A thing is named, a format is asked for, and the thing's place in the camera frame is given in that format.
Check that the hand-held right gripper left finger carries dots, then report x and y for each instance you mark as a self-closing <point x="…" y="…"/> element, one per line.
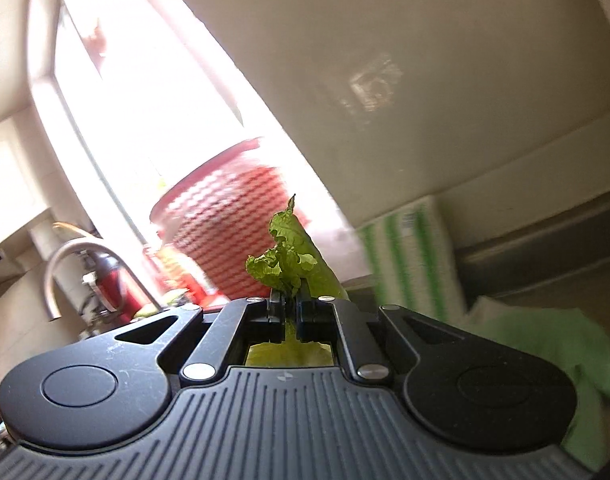
<point x="280" y="312"/>

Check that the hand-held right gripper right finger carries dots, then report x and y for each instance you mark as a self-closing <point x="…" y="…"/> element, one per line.
<point x="307" y="312"/>

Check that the small ruffled cabbage leaf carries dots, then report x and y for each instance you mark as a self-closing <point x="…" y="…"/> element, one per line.
<point x="290" y="255"/>

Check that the red plastic mesh basket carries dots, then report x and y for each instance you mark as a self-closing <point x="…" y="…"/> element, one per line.
<point x="225" y="210"/>

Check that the green striped cleaning cloth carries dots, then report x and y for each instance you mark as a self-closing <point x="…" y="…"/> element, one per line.
<point x="410" y="260"/>

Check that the red thermos flask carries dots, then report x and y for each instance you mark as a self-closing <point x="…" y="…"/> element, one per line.
<point x="110" y="280"/>

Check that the steel kitchen faucet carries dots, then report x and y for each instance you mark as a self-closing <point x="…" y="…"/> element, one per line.
<point x="60" y="270"/>

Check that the pale green cabbage leaf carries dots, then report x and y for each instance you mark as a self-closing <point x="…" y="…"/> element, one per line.
<point x="535" y="340"/>

